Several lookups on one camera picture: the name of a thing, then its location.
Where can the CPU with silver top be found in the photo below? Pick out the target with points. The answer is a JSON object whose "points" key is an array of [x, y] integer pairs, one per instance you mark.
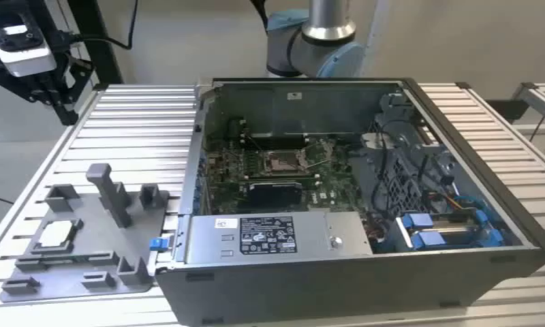
{"points": [[55, 234]]}

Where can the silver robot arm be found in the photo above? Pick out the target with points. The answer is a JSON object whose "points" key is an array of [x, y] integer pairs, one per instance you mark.
{"points": [[320, 20]]}

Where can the black RAM slot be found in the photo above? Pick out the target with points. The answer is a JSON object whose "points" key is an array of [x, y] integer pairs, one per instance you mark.
{"points": [[271, 135], [281, 179]]}

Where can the CPU socket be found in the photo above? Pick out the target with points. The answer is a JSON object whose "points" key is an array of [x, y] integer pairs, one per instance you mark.
{"points": [[284, 161]]}

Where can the grey plastic parts rack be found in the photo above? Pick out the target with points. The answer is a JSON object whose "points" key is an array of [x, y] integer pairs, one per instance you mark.
{"points": [[94, 218]]}

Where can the metal locking lever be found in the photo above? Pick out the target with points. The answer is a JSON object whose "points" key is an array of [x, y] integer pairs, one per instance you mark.
{"points": [[255, 142]]}

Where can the green RAM stick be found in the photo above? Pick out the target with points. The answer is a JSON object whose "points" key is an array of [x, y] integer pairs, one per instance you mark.
{"points": [[83, 259]]}

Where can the blue case latch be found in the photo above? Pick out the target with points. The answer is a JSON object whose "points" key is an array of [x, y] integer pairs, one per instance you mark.
{"points": [[157, 244]]}

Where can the silver power supply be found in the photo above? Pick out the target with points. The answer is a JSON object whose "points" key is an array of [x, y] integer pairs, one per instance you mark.
{"points": [[207, 238]]}

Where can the green motherboard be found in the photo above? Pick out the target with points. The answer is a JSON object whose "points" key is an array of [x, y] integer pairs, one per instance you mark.
{"points": [[340, 190]]}

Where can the blue-grey disk cage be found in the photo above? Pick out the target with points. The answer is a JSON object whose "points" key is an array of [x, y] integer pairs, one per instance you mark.
{"points": [[400, 177]]}

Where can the dark grey PC case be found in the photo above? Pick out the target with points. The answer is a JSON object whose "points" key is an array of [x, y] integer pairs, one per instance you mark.
{"points": [[326, 293]]}

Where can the blue disk carrier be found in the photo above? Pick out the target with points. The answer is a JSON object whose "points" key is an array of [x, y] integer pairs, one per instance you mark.
{"points": [[490, 228], [417, 220], [429, 242]]}

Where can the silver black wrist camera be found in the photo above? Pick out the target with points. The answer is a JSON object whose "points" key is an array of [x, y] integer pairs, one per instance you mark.
{"points": [[19, 47]]}

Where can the black stand post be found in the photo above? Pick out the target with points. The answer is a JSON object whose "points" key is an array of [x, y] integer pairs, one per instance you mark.
{"points": [[99, 41]]}

